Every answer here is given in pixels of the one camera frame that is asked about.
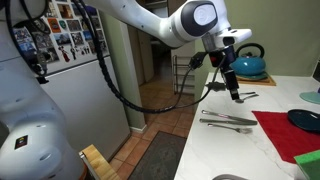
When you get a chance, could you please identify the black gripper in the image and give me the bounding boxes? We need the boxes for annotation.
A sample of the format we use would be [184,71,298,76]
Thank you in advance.
[217,46,241,101]

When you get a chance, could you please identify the dark blue plate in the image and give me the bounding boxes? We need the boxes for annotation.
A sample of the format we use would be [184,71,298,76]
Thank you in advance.
[287,108,320,133]

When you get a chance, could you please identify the red mat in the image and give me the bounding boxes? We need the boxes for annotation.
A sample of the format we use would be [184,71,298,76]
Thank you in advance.
[251,110,320,165]

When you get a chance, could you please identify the metal spoon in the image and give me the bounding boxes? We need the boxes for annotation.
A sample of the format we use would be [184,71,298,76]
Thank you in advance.
[234,93,260,104]
[237,91,257,97]

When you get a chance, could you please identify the black star-shaped trivet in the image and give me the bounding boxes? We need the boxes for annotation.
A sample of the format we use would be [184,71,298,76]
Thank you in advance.
[205,81,228,93]

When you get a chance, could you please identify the metal tongs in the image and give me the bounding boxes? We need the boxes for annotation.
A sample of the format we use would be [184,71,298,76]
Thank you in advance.
[200,109,258,124]

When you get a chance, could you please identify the metal knife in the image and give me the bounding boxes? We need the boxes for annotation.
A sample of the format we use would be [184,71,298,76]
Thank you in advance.
[198,117,259,127]

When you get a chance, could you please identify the wooden trivet board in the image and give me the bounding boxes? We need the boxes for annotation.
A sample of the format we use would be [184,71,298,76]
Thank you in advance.
[235,74,277,87]

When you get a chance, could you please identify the blue kettle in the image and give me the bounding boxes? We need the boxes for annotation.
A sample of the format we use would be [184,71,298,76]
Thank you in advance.
[229,42,267,81]

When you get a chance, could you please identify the metal fork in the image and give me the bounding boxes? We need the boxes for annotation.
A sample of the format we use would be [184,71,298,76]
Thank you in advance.
[206,122,254,135]

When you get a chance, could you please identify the black metal shoe rack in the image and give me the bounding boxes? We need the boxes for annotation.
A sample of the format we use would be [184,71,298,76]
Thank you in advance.
[171,54,196,96]

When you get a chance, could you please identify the pale teal dish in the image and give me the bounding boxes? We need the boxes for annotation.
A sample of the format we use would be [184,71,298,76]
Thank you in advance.
[298,90,320,106]

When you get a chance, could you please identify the stainless steel sink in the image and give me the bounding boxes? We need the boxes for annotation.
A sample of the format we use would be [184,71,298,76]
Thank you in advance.
[211,173,250,180]

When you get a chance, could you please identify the grey patterned floor rug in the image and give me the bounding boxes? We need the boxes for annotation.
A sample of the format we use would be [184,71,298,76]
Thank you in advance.
[127,130,188,180]

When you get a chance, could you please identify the green sponge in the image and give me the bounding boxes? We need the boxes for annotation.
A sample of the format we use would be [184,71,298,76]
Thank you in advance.
[293,148,320,180]

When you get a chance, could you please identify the white refrigerator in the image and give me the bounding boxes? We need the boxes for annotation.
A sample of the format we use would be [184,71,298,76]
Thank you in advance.
[9,0,131,162]

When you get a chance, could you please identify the wooden block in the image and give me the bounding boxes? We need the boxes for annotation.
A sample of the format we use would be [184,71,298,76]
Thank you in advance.
[78,143,119,180]

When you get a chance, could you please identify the photo fridge magnet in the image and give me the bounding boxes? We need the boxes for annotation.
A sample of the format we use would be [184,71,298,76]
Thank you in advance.
[70,31,85,47]
[57,3,74,20]
[33,32,54,50]
[66,19,83,33]
[53,32,71,47]
[47,17,62,34]

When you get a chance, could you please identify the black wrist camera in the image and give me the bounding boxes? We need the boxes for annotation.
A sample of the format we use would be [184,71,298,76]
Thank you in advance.
[188,51,209,71]

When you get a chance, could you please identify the thick black cable hose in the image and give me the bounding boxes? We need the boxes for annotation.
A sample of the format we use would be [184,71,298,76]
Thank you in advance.
[71,0,228,115]

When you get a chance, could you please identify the thin black cable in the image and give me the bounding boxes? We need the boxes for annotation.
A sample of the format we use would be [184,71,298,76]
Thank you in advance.
[2,0,51,85]

